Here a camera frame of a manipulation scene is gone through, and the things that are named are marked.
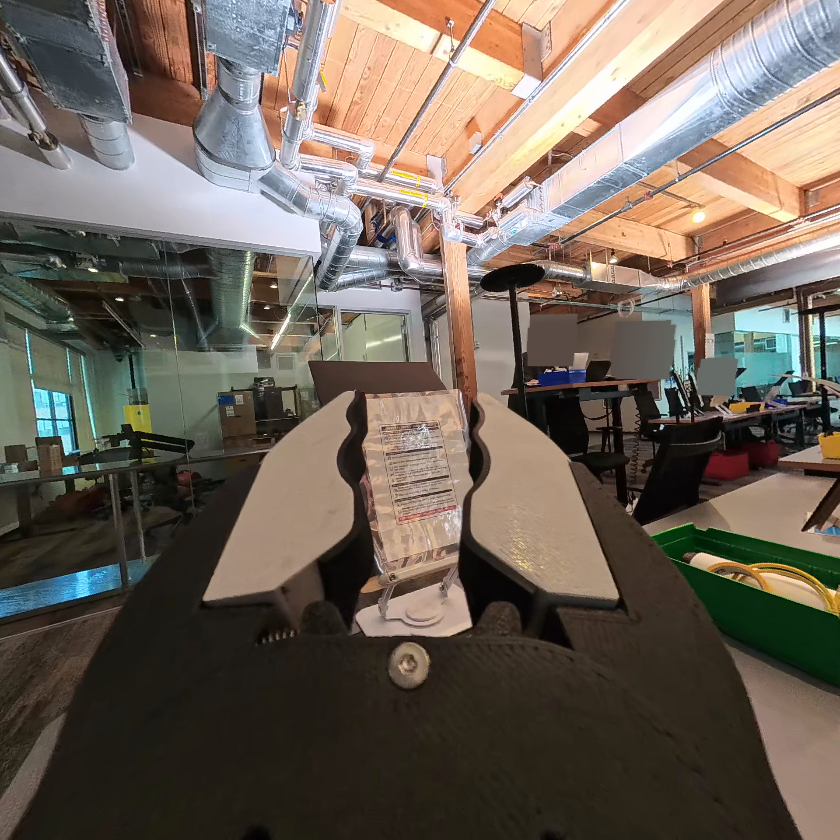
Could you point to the silver insulated pipe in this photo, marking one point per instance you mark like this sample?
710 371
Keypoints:
305 72

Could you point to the black office chair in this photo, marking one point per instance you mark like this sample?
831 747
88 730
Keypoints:
682 466

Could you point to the blue plastic bin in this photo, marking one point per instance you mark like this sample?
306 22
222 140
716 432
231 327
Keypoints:
562 377

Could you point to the glass top table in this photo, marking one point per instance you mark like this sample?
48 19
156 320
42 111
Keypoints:
79 469

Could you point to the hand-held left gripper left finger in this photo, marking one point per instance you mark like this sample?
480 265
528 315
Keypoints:
289 499

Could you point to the green plastic bin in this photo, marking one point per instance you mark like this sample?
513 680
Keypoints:
741 610

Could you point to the black floor lamp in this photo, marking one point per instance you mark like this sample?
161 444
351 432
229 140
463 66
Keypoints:
512 279

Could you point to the rectangular metal duct box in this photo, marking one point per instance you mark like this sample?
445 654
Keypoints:
246 29
65 59

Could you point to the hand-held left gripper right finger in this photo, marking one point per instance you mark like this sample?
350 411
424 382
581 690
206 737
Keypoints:
538 512

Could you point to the large silver spiral duct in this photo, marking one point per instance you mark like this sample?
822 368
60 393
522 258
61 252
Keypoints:
722 85

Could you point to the white roll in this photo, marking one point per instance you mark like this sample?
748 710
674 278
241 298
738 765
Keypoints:
705 563

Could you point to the yellow column guard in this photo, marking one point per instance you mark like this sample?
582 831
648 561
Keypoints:
138 423

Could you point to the wooden post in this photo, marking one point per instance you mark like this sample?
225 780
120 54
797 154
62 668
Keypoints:
459 315

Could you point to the yellow plastic bin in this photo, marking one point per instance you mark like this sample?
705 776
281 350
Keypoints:
830 446

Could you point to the thin metal sprinkler pipe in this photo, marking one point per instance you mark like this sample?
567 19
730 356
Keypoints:
446 79

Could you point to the red storage bin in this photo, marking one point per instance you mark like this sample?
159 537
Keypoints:
764 454
726 464

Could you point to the dark brown board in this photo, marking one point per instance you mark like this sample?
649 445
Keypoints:
374 375

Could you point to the white desk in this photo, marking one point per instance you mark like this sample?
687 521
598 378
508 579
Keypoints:
787 728

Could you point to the clear plastic-wrapped phone case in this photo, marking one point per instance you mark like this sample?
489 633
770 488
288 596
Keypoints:
413 479

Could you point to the silver round duct elbow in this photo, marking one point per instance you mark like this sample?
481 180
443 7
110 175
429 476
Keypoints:
233 124

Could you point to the wooden standing desk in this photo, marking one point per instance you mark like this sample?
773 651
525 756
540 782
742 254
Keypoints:
584 388

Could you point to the small cardboard box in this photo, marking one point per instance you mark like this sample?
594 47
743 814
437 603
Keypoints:
49 453

